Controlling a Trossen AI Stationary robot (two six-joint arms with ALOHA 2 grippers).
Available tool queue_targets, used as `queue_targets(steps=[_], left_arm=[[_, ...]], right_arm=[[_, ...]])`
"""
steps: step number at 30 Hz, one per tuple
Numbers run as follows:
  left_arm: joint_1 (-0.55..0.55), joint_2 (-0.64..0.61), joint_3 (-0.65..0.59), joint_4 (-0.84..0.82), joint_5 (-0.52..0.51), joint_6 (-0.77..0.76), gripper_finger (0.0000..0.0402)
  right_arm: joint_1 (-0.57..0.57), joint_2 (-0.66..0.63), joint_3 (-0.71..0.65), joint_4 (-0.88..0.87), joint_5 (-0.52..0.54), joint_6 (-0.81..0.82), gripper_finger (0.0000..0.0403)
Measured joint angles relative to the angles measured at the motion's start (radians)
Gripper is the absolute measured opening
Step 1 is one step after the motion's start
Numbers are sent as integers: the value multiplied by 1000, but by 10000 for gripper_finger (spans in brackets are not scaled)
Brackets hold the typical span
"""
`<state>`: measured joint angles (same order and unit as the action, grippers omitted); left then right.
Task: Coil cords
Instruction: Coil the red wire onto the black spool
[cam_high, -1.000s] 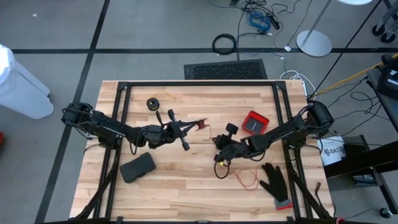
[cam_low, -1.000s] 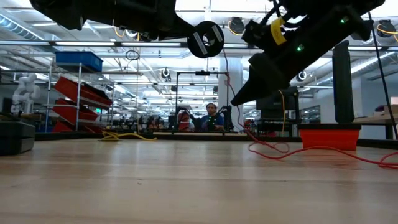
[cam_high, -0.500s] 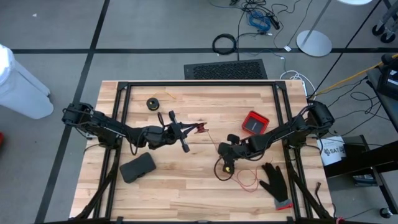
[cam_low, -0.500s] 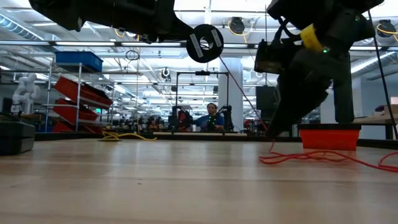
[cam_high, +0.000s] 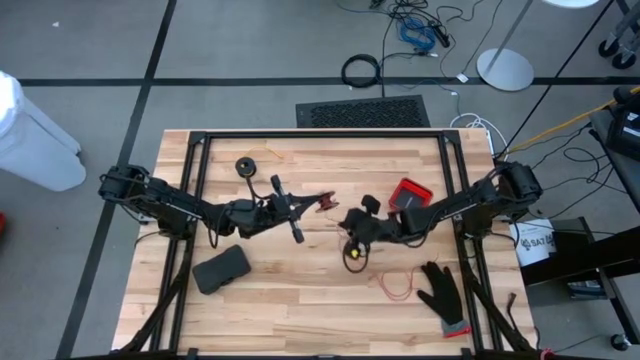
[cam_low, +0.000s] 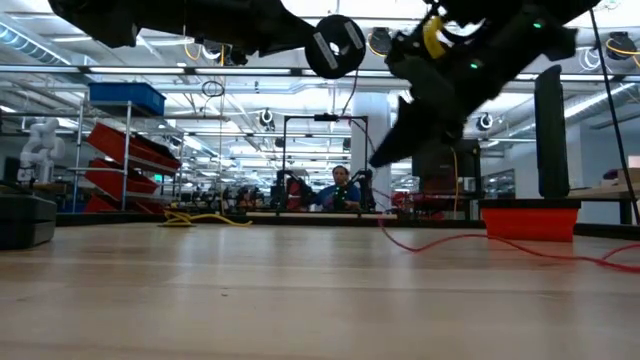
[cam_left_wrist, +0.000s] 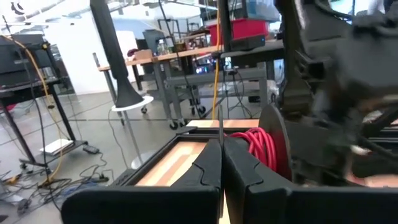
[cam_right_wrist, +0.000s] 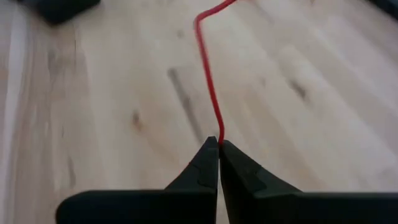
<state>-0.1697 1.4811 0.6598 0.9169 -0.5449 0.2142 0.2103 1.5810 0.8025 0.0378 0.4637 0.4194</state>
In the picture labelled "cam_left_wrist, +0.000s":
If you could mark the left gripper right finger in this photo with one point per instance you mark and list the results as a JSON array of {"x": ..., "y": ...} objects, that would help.
[{"x": 295, "y": 208}]

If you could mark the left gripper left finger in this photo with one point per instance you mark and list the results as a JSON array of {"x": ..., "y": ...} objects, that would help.
[{"x": 140, "y": 207}]

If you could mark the black spool with white labels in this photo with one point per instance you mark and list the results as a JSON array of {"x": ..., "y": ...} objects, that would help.
[{"x": 276, "y": 124}]

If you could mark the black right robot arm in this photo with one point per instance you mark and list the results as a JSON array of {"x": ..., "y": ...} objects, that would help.
[{"x": 295, "y": 77}]

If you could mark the black floor vent grille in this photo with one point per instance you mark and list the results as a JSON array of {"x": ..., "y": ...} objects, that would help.
[{"x": 122, "y": 179}]

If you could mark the black power strip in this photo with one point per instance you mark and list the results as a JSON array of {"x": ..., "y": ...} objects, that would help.
[{"x": 100, "y": 179}]

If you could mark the black power brick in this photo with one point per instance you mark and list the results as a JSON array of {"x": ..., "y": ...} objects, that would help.
[{"x": 91, "y": 149}]

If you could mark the white flat pad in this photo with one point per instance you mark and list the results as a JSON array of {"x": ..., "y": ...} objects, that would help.
[{"x": 56, "y": 146}]

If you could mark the black electronics box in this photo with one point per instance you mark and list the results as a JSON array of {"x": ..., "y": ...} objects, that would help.
[{"x": 247, "y": 43}]

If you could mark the red plastic tote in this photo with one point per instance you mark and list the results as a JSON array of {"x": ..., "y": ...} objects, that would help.
[{"x": 248, "y": 29}]

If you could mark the grey metal desk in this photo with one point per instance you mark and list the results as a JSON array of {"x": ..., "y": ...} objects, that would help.
[{"x": 217, "y": 77}]

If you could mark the cardboard box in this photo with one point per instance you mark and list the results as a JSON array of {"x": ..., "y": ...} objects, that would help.
[{"x": 143, "y": 54}]

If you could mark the wood-topped work table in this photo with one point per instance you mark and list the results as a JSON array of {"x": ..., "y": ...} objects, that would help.
[{"x": 174, "y": 56}]

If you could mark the black monitor on cart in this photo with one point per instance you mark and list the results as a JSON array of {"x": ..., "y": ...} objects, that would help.
[{"x": 18, "y": 62}]

